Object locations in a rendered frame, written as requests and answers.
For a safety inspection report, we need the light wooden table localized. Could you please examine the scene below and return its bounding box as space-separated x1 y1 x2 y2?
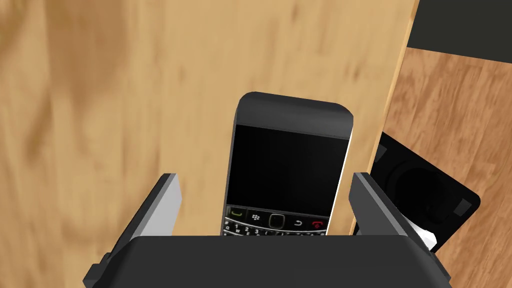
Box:
0 0 421 288

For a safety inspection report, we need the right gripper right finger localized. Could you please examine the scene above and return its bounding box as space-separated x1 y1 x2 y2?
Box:
348 172 432 254

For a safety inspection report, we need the black rounded flat block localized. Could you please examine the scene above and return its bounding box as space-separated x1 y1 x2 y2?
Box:
353 131 482 255

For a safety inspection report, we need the black keypad phone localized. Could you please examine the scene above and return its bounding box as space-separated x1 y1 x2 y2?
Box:
220 91 355 238

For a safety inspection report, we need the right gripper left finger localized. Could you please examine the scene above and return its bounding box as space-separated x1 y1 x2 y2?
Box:
104 172 183 258

